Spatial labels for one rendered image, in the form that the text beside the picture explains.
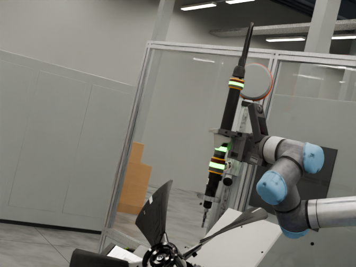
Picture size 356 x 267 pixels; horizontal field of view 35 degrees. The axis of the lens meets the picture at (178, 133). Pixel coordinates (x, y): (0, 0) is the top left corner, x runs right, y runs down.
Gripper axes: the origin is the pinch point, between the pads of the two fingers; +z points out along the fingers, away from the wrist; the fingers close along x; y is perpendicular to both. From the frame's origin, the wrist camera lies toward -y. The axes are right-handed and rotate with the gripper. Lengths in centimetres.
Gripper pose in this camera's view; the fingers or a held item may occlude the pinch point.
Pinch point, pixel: (217, 130)
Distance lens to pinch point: 167.4
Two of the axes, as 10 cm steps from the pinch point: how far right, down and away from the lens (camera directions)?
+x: 6.9, 1.6, 7.1
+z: -6.9, -1.6, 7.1
